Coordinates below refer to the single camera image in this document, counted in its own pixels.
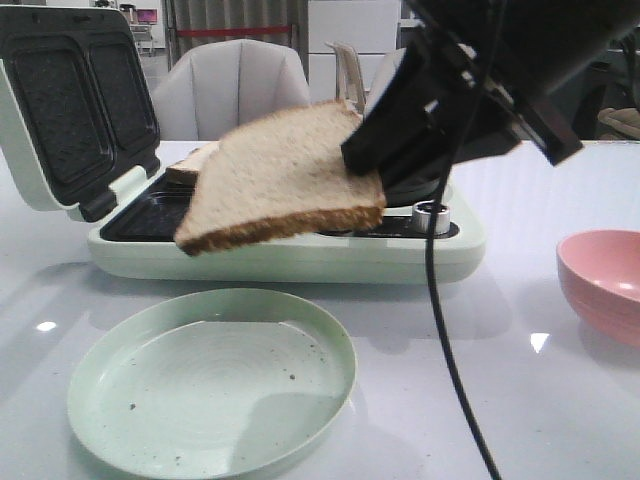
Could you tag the black round frying pan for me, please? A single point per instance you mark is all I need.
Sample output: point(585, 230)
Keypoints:
point(406, 187)

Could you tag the grey upholstered chair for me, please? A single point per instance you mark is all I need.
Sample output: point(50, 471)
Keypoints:
point(216, 87)
point(384, 74)

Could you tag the pink bowl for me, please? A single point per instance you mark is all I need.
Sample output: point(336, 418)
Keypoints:
point(598, 271)

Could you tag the mint green round plate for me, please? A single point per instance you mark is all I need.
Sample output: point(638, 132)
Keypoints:
point(218, 384)

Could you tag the beige office chair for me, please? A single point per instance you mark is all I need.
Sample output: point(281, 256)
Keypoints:
point(348, 75)

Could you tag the mint green breakfast maker base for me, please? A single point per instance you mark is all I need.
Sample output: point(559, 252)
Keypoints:
point(136, 241)

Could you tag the left grey upholstered chair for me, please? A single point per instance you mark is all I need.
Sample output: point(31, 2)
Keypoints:
point(216, 87)

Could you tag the right grey upholstered chair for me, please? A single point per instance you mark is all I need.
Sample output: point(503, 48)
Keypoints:
point(384, 74)

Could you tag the dark washing machine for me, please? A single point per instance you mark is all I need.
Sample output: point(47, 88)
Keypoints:
point(604, 84)

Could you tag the right silver control knob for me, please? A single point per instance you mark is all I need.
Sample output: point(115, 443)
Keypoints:
point(424, 212)

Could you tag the mint green sandwich maker lid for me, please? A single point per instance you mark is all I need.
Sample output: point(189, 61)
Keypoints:
point(76, 113)

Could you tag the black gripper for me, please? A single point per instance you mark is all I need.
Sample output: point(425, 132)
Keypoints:
point(476, 79)

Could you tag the white bread slice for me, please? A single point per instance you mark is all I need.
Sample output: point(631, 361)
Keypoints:
point(186, 171)
point(279, 176)

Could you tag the white cabinet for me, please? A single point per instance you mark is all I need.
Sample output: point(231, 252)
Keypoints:
point(372, 28)

